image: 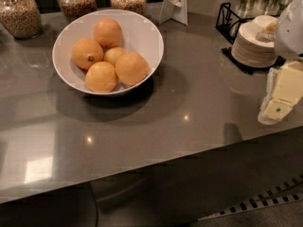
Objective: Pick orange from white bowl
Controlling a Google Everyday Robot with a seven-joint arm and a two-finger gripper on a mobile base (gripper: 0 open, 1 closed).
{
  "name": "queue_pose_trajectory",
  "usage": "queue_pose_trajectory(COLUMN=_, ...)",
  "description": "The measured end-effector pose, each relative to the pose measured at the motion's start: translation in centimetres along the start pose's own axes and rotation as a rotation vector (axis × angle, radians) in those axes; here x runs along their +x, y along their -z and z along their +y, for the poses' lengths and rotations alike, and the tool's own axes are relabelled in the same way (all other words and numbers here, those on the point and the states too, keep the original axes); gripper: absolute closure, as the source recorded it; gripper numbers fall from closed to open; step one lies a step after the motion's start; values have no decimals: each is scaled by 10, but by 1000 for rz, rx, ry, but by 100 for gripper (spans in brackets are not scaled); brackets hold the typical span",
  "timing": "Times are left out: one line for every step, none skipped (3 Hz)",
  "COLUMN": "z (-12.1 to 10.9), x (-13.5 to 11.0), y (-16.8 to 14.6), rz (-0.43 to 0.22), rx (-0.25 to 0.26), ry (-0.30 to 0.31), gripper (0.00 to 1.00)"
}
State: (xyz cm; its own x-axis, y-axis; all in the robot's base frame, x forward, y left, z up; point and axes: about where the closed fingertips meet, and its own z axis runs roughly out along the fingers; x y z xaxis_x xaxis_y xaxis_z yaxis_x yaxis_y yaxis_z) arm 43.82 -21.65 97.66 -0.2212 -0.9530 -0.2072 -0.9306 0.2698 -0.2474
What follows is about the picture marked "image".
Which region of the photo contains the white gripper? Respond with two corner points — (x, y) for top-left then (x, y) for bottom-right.
(257, 60), (303, 126)

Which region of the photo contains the middle glass cereal jar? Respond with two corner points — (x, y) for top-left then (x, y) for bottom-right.
(57, 0), (97, 23)

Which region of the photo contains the right drinking glass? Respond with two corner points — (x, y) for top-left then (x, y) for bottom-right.
(278, 0), (293, 13)

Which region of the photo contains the black wire rack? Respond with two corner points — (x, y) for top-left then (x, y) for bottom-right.
(215, 2), (285, 75)

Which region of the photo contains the left orange with stem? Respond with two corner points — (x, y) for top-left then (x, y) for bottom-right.
(72, 38), (104, 70)

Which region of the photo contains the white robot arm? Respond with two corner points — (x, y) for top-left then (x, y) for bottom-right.
(258, 0), (303, 125)

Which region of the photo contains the white folded card stand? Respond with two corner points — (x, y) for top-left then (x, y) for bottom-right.
(159, 0), (188, 26)

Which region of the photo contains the left drinking glass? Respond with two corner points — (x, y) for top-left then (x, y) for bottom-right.
(235, 0), (258, 18)

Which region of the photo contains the white ceramic bowl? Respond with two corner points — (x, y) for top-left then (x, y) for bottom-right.
(52, 9), (164, 96)

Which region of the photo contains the drinking glass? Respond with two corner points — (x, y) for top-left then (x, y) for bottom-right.
(260, 0), (278, 14)
(278, 0), (293, 13)
(235, 0), (258, 18)

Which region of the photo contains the small middle orange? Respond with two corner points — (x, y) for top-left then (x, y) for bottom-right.
(103, 47), (126, 65)

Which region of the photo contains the left glass cereal jar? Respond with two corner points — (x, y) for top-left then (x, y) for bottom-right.
(0, 0), (43, 39)

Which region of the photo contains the stack of white plates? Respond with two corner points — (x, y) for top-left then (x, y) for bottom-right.
(231, 15), (277, 68)

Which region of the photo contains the middle drinking glass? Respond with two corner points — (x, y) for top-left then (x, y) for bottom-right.
(260, 0), (278, 14)

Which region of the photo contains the black white striped floor strip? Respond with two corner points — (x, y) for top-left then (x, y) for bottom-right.
(199, 175), (303, 221)

